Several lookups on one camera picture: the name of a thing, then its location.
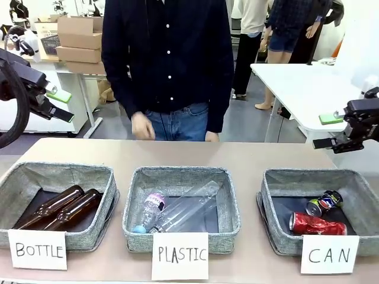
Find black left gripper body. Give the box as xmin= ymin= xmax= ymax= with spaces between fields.
xmin=0 ymin=49 xmax=53 ymax=119

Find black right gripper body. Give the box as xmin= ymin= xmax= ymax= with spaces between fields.
xmin=343 ymin=98 xmax=379 ymax=143

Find blue pepsi can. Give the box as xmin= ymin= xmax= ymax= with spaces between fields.
xmin=305 ymin=189 xmax=344 ymax=217

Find crushed red soda can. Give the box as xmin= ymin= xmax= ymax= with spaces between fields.
xmin=289 ymin=211 xmax=348 ymax=237

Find brown glass bottle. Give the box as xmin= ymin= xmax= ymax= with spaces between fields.
xmin=43 ymin=188 xmax=102 ymax=232
xmin=13 ymin=185 xmax=85 ymax=230

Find plastic bottle purple label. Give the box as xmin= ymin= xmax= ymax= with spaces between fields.
xmin=132 ymin=192 xmax=166 ymax=234

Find clear plastic bottle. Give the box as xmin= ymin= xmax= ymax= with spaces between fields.
xmin=149 ymin=180 xmax=223 ymax=234

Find person's left forearm dark sleeve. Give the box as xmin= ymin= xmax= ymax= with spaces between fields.
xmin=205 ymin=59 xmax=235 ymax=134

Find person's right forearm dark sleeve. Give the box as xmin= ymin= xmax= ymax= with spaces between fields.
xmin=102 ymin=59 xmax=143 ymax=121

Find black mesh basket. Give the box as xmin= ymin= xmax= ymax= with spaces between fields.
xmin=40 ymin=34 xmax=62 ymax=56

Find grey fabric basket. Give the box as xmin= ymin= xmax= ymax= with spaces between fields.
xmin=256 ymin=168 xmax=379 ymax=257
xmin=122 ymin=165 xmax=242 ymax=254
xmin=0 ymin=161 xmax=121 ymax=252

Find paper label reading can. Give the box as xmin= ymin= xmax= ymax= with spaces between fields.
xmin=300 ymin=234 xmax=361 ymax=275

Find person's right hand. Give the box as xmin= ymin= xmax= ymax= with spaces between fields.
xmin=131 ymin=111 xmax=156 ymax=140

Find white desk with legs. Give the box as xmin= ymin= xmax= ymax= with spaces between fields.
xmin=54 ymin=69 xmax=107 ymax=139

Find wooden top table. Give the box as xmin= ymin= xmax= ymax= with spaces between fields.
xmin=28 ymin=54 xmax=62 ymax=63

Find flat cardboard box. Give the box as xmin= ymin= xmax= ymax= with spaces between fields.
xmin=65 ymin=60 xmax=107 ymax=75
xmin=56 ymin=46 xmax=102 ymax=64

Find beige mannequin legs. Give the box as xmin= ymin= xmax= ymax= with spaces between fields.
xmin=97 ymin=79 xmax=118 ymax=104

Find white plastic crate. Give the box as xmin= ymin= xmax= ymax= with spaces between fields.
xmin=34 ymin=22 xmax=59 ymax=39

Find white table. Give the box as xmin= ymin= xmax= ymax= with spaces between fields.
xmin=250 ymin=60 xmax=371 ymax=144

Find open cardboard box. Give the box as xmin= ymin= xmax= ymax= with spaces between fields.
xmin=57 ymin=15 xmax=104 ymax=50

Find figure in plaid shirt shorts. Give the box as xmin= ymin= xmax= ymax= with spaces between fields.
xmin=255 ymin=0 xmax=346 ymax=111

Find person in dark shirt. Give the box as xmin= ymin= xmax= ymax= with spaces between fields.
xmin=101 ymin=0 xmax=235 ymax=142

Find person in white shirt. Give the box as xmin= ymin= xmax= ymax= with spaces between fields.
xmin=232 ymin=0 xmax=271 ymax=99

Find paper label reading bottle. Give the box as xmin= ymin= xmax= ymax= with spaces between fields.
xmin=8 ymin=229 xmax=69 ymax=269

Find paper label reading plastic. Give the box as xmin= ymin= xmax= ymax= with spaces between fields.
xmin=151 ymin=232 xmax=210 ymax=281

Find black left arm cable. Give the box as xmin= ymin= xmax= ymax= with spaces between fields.
xmin=0 ymin=60 xmax=31 ymax=149

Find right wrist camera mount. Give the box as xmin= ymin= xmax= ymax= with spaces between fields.
xmin=359 ymin=75 xmax=379 ymax=100

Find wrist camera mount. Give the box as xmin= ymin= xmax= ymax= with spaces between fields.
xmin=359 ymin=75 xmax=379 ymax=100
xmin=5 ymin=25 xmax=41 ymax=63

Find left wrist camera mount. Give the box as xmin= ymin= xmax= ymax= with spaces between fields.
xmin=5 ymin=25 xmax=41 ymax=63

